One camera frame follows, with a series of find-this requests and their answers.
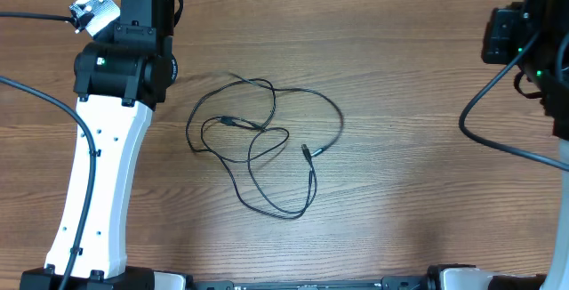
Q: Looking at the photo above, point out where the black cable bundle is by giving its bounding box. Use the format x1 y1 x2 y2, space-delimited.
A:
185 72 346 221

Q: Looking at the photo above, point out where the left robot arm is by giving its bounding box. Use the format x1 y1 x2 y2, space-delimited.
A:
20 0 189 289

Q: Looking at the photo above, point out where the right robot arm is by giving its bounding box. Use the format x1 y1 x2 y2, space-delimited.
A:
419 0 568 290

